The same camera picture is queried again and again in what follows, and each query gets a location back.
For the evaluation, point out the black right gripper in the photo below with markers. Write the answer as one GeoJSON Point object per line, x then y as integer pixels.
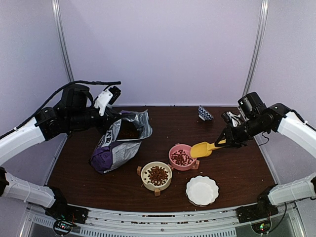
{"type": "Point", "coordinates": [232, 140]}

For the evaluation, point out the yellow plastic scoop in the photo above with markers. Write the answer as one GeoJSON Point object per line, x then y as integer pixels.
{"type": "Point", "coordinates": [203, 149]}

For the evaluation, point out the purple pet food bag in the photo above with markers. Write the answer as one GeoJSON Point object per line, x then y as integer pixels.
{"type": "Point", "coordinates": [111, 153]}

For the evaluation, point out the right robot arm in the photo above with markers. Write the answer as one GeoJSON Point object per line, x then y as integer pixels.
{"type": "Point", "coordinates": [286, 122]}

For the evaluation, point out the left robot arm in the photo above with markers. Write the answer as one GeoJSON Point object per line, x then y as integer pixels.
{"type": "Point", "coordinates": [76, 106]}

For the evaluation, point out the cream pet bowl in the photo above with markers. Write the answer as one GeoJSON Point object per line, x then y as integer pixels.
{"type": "Point", "coordinates": [157, 163]}

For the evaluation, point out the blue white patterned bowl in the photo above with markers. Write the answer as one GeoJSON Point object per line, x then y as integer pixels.
{"type": "Point", "coordinates": [204, 114]}

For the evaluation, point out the kibble in pink bowl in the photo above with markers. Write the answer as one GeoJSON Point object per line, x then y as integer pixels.
{"type": "Point", "coordinates": [180, 157]}

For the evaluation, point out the white scalloped dish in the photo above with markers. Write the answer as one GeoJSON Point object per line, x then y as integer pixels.
{"type": "Point", "coordinates": [202, 191]}

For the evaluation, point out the kibble in cream bowl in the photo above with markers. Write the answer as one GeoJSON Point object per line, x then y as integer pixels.
{"type": "Point", "coordinates": [156, 175]}

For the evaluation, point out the wooden stand under cream bowl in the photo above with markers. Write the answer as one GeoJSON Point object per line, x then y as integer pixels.
{"type": "Point", "coordinates": [156, 189]}

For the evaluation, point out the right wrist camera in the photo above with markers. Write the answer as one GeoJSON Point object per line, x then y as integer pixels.
{"type": "Point", "coordinates": [231, 118]}

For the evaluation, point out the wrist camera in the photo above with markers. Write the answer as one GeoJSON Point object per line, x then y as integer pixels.
{"type": "Point", "coordinates": [107, 97]}
{"type": "Point", "coordinates": [231, 118]}

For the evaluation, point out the aluminium corner post right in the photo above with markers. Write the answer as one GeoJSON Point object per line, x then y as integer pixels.
{"type": "Point", "coordinates": [261, 28]}

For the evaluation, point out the aluminium corner post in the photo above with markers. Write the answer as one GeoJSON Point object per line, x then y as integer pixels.
{"type": "Point", "coordinates": [62, 41]}
{"type": "Point", "coordinates": [261, 28]}

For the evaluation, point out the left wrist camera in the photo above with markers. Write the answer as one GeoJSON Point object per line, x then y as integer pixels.
{"type": "Point", "coordinates": [107, 97]}

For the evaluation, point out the aluminium front rail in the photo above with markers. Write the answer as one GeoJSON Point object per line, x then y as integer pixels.
{"type": "Point", "coordinates": [222, 222]}

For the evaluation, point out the aluminium corner post left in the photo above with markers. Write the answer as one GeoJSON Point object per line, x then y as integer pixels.
{"type": "Point", "coordinates": [62, 41]}

